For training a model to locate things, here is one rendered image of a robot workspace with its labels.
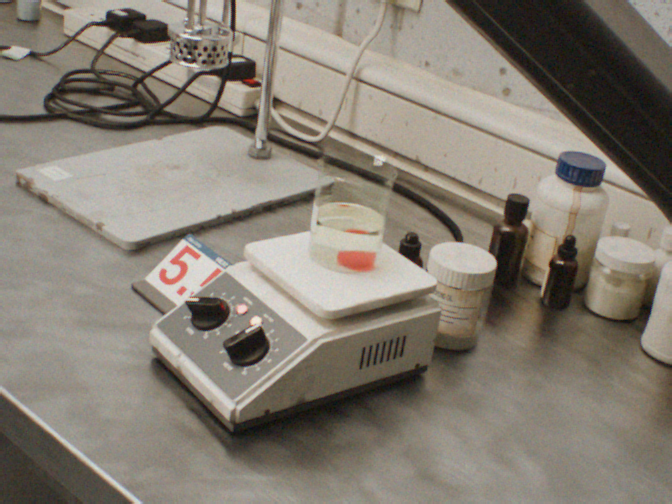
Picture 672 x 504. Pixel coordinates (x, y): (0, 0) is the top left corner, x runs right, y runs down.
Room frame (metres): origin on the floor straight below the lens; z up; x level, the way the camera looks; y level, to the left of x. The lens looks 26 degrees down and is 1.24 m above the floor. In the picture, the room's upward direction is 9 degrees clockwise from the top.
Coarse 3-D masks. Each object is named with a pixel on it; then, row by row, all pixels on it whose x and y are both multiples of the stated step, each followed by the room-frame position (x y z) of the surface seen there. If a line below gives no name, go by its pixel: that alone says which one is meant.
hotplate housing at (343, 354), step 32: (256, 288) 0.77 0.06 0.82; (160, 320) 0.76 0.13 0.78; (288, 320) 0.73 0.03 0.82; (320, 320) 0.73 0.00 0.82; (352, 320) 0.74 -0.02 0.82; (384, 320) 0.76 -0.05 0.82; (416, 320) 0.77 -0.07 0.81; (160, 352) 0.74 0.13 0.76; (320, 352) 0.71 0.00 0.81; (352, 352) 0.73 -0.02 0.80; (384, 352) 0.75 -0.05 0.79; (416, 352) 0.78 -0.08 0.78; (192, 384) 0.71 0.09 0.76; (256, 384) 0.68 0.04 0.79; (288, 384) 0.69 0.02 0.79; (320, 384) 0.71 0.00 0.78; (352, 384) 0.74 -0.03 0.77; (384, 384) 0.76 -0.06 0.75; (224, 416) 0.67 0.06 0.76; (256, 416) 0.68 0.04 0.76
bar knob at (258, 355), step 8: (248, 328) 0.71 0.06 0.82; (256, 328) 0.71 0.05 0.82; (232, 336) 0.71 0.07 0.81; (240, 336) 0.71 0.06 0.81; (248, 336) 0.70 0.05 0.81; (256, 336) 0.71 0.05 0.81; (264, 336) 0.71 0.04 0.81; (224, 344) 0.70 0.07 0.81; (232, 344) 0.70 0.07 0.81; (240, 344) 0.70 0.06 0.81; (248, 344) 0.71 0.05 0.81; (256, 344) 0.71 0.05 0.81; (264, 344) 0.71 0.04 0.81; (232, 352) 0.70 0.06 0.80; (240, 352) 0.70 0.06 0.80; (248, 352) 0.71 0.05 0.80; (256, 352) 0.70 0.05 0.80; (264, 352) 0.70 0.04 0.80; (232, 360) 0.70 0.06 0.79; (240, 360) 0.70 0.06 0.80; (248, 360) 0.70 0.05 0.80; (256, 360) 0.70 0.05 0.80
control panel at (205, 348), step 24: (216, 288) 0.78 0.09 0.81; (240, 288) 0.78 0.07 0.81; (264, 312) 0.75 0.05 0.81; (168, 336) 0.74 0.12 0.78; (192, 336) 0.74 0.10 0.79; (216, 336) 0.73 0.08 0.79; (288, 336) 0.72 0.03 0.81; (192, 360) 0.71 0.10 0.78; (216, 360) 0.71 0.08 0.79; (264, 360) 0.70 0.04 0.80; (216, 384) 0.69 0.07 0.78; (240, 384) 0.68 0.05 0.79
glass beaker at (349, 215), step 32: (320, 160) 0.82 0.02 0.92; (352, 160) 0.84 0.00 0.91; (384, 160) 0.84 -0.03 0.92; (320, 192) 0.80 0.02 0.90; (352, 192) 0.78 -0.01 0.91; (384, 192) 0.79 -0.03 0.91; (320, 224) 0.79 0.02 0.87; (352, 224) 0.78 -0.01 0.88; (384, 224) 0.80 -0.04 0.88; (320, 256) 0.79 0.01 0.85; (352, 256) 0.78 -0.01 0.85
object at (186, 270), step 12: (180, 252) 0.89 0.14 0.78; (192, 252) 0.89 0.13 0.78; (168, 264) 0.88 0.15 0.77; (180, 264) 0.88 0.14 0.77; (192, 264) 0.87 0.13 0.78; (204, 264) 0.87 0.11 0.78; (216, 264) 0.86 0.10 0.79; (156, 276) 0.87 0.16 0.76; (168, 276) 0.87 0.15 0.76; (180, 276) 0.86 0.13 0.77; (192, 276) 0.86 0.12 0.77; (204, 276) 0.86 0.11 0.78; (168, 288) 0.86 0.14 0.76; (180, 288) 0.85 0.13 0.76; (192, 288) 0.85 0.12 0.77
